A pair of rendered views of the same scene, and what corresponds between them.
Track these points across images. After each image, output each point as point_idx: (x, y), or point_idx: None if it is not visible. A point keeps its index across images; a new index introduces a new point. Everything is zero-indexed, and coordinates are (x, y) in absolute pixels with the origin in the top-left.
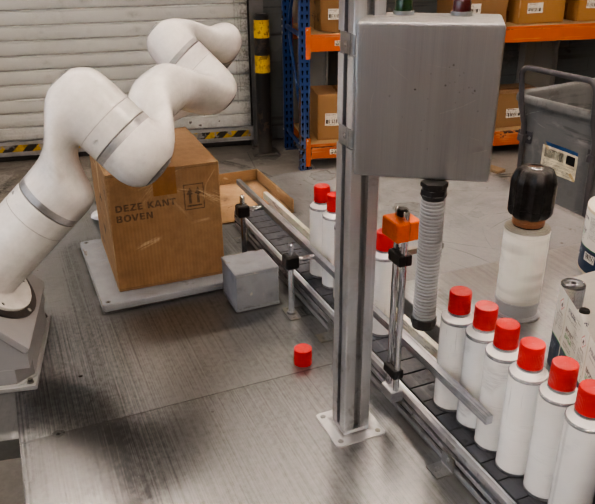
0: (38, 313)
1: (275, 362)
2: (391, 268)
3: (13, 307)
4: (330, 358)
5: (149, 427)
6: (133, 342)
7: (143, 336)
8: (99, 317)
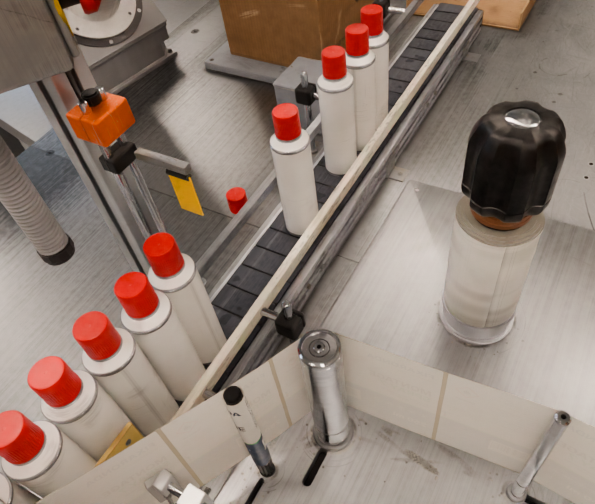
0: (126, 47)
1: (223, 191)
2: (281, 162)
3: (87, 35)
4: (262, 219)
5: (83, 185)
6: (181, 107)
7: (194, 105)
8: (199, 71)
